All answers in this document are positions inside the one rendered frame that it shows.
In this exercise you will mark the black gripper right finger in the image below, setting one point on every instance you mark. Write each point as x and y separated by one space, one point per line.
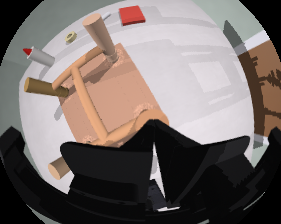
181 164

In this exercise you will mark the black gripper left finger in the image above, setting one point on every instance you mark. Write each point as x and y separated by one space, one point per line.
129 163

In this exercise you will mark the brown wooden stool legs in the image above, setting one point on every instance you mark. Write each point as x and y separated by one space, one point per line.
95 26

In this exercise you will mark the beige tape roll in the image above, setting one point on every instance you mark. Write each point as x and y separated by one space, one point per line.
72 36

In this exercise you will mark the flat red rectangular block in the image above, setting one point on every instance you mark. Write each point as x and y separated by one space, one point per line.
131 15

